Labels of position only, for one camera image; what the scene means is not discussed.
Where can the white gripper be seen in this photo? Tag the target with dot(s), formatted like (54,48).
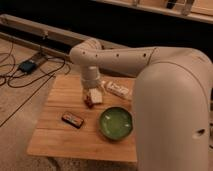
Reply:
(90,77)

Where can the white sponge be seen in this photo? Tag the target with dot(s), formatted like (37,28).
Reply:
(96,96)

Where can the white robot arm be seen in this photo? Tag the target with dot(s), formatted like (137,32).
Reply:
(171,100)

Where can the green ceramic bowl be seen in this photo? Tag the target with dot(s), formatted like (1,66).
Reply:
(115,123)

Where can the white tube package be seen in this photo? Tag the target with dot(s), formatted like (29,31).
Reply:
(117,89)

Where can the small red-brown object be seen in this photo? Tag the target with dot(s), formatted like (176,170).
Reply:
(88,102)

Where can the black rectangular box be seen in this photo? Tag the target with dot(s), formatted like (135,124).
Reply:
(72,119)

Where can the wooden table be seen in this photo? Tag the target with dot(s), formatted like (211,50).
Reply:
(55,138)

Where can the blue power adapter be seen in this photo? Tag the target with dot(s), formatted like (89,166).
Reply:
(27,67)

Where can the long metal rail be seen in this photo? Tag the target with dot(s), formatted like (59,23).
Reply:
(54,41)

